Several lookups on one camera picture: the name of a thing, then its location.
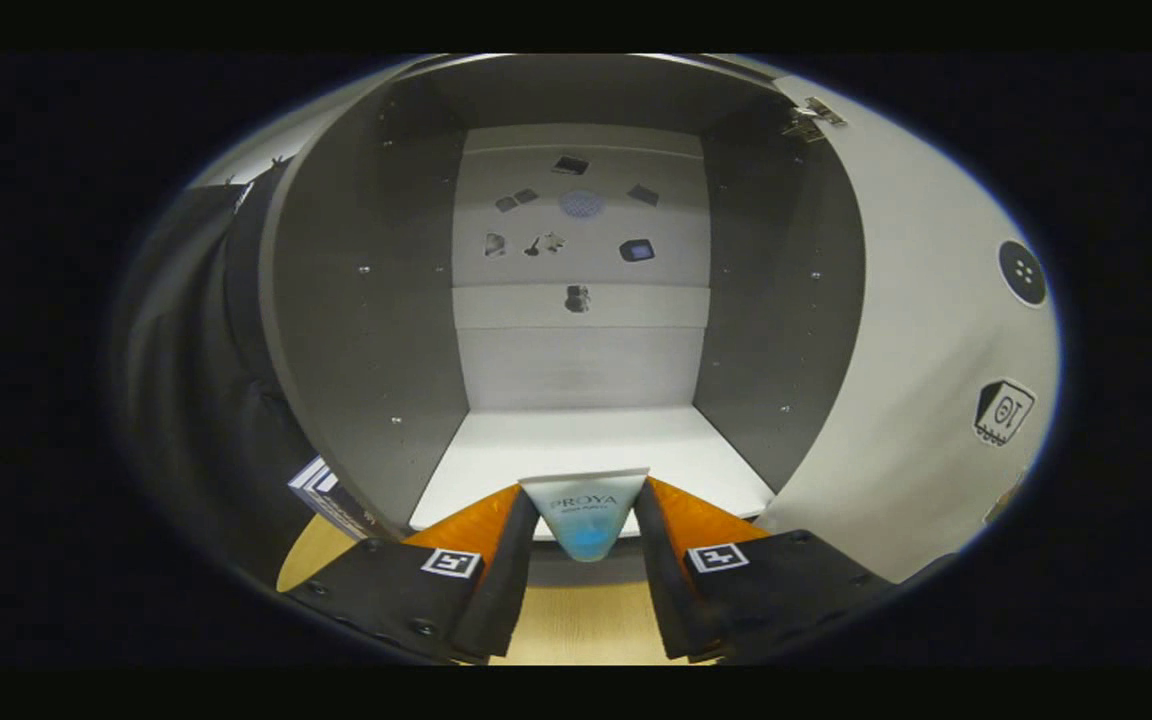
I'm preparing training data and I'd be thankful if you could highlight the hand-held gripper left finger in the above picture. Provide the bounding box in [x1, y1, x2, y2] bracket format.
[281, 483, 540, 666]

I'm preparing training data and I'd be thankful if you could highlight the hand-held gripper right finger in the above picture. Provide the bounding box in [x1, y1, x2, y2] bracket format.
[633, 477, 902, 664]

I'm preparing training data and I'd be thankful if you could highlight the blue and white tube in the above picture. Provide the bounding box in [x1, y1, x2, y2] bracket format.
[519, 468, 650, 563]

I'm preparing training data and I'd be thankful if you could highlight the beige cabinet door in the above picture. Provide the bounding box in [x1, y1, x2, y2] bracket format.
[756, 75, 1062, 586]

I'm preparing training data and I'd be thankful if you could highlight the dark blue book stack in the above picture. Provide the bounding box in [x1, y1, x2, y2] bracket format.
[288, 457, 377, 541]

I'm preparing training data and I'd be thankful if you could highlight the grey cabinet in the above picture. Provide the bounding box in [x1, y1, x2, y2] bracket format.
[258, 55, 867, 541]

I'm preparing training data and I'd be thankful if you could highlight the black backdrop cloth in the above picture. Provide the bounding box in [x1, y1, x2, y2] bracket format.
[111, 165, 337, 591]

